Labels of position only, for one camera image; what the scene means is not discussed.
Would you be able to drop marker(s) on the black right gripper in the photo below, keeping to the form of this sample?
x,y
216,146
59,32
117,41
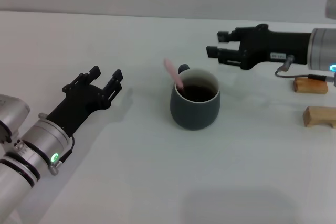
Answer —
x,y
278,45

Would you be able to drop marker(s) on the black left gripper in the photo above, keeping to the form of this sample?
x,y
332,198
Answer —
x,y
76,103

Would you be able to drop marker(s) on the dark grey ceramic cup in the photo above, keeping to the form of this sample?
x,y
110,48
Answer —
x,y
194,116

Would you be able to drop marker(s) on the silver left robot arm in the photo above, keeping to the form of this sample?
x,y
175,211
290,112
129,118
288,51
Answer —
x,y
39,140

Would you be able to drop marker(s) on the dark coffee liquid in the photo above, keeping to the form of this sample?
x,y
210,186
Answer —
x,y
199,94

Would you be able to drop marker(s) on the reddish brown wooden block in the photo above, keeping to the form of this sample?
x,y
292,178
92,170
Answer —
x,y
309,87

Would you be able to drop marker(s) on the light notched wooden block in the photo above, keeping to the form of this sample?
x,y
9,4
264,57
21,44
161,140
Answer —
x,y
313,117

